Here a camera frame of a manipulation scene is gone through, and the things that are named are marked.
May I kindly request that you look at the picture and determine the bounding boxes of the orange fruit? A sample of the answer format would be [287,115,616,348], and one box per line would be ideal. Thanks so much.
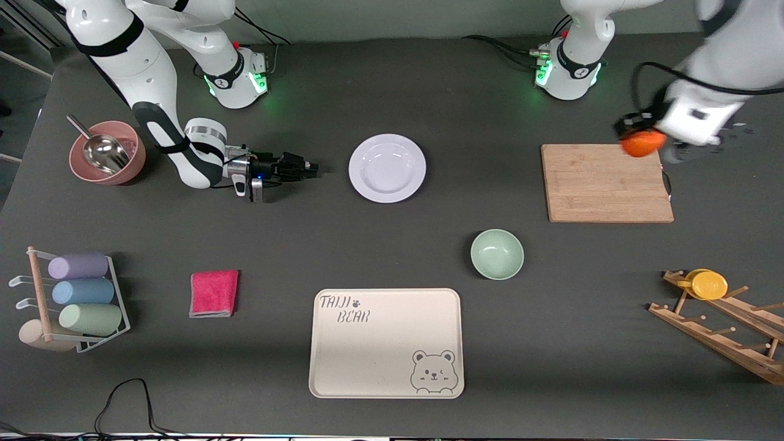
[620,129,668,159]

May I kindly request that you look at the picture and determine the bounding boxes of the white round plate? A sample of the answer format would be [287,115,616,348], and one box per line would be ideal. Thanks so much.
[349,134,427,203]

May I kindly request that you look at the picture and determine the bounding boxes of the wooden cutting board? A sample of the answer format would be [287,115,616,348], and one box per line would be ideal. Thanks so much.
[541,144,674,224]

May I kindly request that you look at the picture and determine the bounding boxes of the pink bowl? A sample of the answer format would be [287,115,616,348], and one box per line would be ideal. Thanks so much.
[69,121,147,186]

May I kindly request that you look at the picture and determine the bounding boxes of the pink folded cloth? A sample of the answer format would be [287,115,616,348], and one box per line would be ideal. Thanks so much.
[189,269,240,319]

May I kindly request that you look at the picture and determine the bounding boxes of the yellow mug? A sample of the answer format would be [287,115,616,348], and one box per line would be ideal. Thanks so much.
[677,268,729,301]

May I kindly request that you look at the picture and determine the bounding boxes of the metal scoop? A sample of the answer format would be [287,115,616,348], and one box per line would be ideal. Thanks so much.
[66,114,130,176]

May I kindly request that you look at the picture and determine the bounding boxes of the light green bowl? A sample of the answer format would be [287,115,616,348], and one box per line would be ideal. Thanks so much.
[470,229,525,281]

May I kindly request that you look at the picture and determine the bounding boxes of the beige bear print tray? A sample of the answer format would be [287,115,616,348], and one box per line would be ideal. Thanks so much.
[308,288,465,399]

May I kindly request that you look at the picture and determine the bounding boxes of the wooden mug rack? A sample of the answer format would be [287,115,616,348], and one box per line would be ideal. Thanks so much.
[648,269,784,386]

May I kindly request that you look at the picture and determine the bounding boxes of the purple cup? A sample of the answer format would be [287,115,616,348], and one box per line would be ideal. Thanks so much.
[48,253,110,281]

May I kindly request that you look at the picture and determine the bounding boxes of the blue cup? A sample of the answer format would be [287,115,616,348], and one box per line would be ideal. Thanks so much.
[52,279,115,306]

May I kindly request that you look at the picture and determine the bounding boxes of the pale green cup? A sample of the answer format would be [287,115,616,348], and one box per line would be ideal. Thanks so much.
[59,303,123,336]

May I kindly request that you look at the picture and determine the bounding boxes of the beige cup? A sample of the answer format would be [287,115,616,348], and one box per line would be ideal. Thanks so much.
[18,318,80,353]

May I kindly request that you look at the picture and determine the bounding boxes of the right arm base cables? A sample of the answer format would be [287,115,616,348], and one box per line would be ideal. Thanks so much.
[193,9,290,80]

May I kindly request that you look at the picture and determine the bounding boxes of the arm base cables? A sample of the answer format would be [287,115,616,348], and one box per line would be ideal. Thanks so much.
[462,12,573,69]
[193,9,290,80]

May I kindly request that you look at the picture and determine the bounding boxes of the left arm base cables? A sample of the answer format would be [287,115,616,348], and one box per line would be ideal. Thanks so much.
[462,12,573,69]

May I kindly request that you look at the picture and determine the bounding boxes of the white wire cup rack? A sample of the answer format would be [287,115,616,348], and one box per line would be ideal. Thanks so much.
[9,246,131,354]

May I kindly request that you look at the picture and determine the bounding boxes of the black cable on table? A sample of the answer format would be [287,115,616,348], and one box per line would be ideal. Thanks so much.
[0,378,246,441]

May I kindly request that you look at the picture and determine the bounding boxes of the wooden rack handle rod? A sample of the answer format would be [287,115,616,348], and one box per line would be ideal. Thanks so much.
[27,246,53,342]

